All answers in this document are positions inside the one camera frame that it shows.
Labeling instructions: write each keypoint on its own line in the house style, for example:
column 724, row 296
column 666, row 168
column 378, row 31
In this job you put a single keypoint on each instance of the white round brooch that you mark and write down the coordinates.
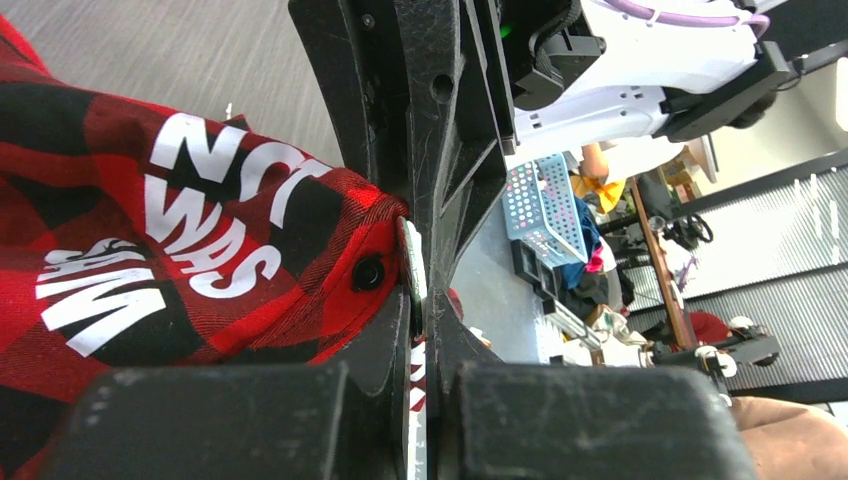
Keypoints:
column 414, row 274

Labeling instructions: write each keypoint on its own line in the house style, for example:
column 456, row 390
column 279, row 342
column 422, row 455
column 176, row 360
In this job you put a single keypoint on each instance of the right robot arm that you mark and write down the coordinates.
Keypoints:
column 590, row 71

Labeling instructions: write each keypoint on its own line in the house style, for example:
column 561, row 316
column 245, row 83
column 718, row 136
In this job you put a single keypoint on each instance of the blue perforated basket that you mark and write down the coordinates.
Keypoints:
column 540, row 210

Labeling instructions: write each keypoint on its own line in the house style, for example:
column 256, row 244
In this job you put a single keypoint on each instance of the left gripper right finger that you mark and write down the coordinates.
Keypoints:
column 489, row 419

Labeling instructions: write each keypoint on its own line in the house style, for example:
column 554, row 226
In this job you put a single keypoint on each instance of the person forearm background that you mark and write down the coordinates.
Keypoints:
column 594, row 164

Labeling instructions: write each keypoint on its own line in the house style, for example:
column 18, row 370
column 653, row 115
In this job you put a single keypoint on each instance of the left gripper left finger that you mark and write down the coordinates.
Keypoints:
column 346, row 418

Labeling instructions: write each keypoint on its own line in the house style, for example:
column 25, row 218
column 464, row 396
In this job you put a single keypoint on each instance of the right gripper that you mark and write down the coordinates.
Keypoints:
column 420, row 100

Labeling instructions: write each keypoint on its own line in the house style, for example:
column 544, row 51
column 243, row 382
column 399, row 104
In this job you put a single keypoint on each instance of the red black plaid shirt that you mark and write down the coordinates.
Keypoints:
column 133, row 234

